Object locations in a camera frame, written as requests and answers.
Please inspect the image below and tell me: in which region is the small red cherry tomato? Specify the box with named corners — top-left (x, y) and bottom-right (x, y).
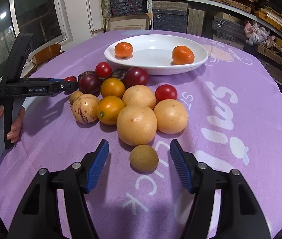
top-left (64, 76), bottom-right (77, 81)

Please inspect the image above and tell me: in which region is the dark red plum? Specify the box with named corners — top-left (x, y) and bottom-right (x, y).
top-left (123, 67), bottom-right (149, 87)
top-left (78, 73), bottom-right (102, 97)

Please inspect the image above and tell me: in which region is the large front yellow passionfruit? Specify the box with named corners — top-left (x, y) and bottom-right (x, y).
top-left (117, 105), bottom-right (157, 146)

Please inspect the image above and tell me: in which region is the purple printed tablecloth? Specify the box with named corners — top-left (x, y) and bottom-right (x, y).
top-left (0, 37), bottom-right (282, 238)

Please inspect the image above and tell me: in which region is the striped pepino melon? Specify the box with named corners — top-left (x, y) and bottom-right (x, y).
top-left (71, 94), bottom-right (99, 124)

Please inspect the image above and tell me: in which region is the cardboard framed picture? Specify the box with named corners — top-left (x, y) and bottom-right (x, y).
top-left (105, 13), bottom-right (153, 32)

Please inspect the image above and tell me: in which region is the small brown longan fruit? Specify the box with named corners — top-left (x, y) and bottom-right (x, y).
top-left (130, 145), bottom-right (159, 172)

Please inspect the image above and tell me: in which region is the white oval plate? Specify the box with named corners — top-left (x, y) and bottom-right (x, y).
top-left (104, 34), bottom-right (209, 75)

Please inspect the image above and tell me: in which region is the small tan longan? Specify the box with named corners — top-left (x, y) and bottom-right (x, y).
top-left (69, 91), bottom-right (83, 105)

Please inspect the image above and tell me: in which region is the metal storage shelf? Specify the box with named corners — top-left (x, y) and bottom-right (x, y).
top-left (144, 0), bottom-right (282, 95)

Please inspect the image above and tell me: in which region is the orange tomato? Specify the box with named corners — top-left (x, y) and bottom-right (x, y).
top-left (101, 78), bottom-right (126, 99)
top-left (97, 96), bottom-right (125, 125)

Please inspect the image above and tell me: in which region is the orange tangerine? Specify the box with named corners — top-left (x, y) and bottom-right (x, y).
top-left (172, 45), bottom-right (194, 65)
top-left (114, 42), bottom-right (133, 58)

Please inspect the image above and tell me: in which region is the window with white frame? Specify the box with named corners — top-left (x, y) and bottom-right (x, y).
top-left (0, 0), bottom-right (73, 80)

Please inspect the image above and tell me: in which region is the wooden chair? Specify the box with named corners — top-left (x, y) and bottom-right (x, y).
top-left (24, 44), bottom-right (63, 78)

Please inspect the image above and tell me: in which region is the dark purple wrinkled passionfruit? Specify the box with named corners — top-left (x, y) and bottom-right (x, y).
top-left (77, 70), bottom-right (96, 81)

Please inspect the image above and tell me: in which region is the pink plastic bag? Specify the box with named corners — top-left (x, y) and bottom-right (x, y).
top-left (244, 21), bottom-right (276, 49)

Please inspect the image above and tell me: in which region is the stack of dark patterned boxes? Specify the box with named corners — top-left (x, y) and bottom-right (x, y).
top-left (110, 0), bottom-right (147, 17)

